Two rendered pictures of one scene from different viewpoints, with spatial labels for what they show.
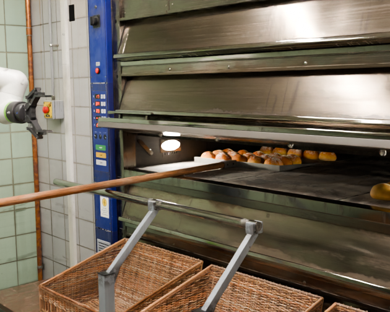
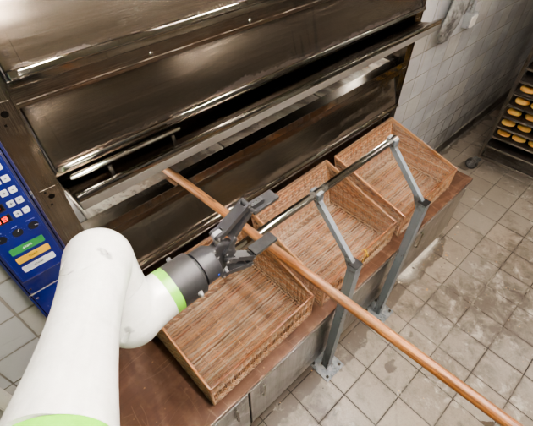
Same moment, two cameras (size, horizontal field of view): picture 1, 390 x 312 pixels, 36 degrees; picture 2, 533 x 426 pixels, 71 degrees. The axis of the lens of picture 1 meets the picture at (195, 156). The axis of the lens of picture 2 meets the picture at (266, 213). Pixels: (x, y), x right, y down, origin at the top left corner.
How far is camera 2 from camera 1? 262 cm
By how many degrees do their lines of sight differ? 86
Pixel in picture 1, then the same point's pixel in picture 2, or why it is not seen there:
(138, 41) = (55, 24)
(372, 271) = (348, 124)
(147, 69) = (96, 69)
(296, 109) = (321, 42)
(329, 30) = not seen: outside the picture
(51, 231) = not seen: outside the picture
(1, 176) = not seen: outside the picture
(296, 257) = (310, 151)
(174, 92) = (165, 84)
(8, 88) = (137, 275)
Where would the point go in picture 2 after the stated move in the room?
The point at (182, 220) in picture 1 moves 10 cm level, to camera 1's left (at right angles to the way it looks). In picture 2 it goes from (205, 208) to (202, 226)
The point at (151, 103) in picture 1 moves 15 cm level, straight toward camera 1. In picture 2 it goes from (129, 119) to (182, 117)
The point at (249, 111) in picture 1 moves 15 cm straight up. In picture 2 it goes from (282, 62) to (282, 19)
